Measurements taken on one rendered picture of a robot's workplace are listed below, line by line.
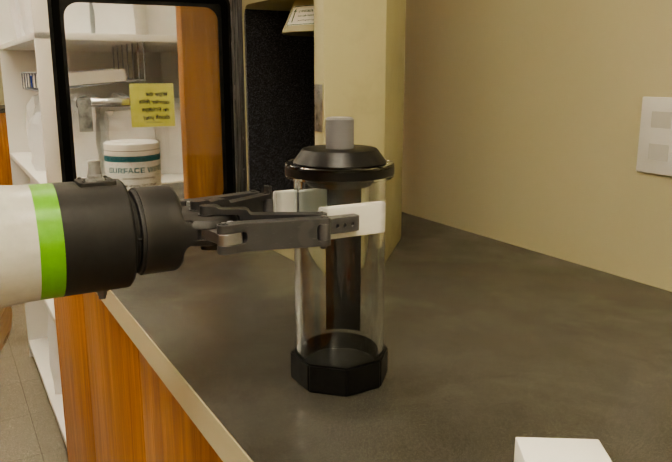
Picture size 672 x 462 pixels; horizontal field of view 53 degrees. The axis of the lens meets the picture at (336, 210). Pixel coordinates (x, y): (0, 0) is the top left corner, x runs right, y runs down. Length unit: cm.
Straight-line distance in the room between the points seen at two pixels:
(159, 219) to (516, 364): 42
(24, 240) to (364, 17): 65
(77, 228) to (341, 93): 57
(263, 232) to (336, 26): 51
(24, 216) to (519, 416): 46
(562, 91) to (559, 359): 56
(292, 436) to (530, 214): 78
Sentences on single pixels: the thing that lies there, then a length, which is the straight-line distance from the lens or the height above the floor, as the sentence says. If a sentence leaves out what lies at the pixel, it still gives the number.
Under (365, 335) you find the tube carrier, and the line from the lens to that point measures 67.
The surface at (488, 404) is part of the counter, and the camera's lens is 68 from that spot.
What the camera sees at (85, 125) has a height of 116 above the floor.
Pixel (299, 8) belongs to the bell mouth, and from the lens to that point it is 113.
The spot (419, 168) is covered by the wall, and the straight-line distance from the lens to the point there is 152.
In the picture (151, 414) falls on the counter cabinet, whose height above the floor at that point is 77.
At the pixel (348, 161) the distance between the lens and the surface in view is 62.
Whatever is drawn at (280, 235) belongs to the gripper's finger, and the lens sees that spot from 56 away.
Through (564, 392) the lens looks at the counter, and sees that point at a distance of 73.
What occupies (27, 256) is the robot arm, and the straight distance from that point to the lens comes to 54.
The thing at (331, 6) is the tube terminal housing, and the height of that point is 135.
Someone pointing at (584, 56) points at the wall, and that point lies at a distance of 119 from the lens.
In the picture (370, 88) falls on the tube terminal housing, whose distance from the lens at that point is 104.
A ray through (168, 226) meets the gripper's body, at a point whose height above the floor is 113.
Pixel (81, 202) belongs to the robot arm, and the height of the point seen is 115.
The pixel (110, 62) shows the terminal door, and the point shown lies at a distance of 123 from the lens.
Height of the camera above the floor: 125
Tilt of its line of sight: 12 degrees down
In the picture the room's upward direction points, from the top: straight up
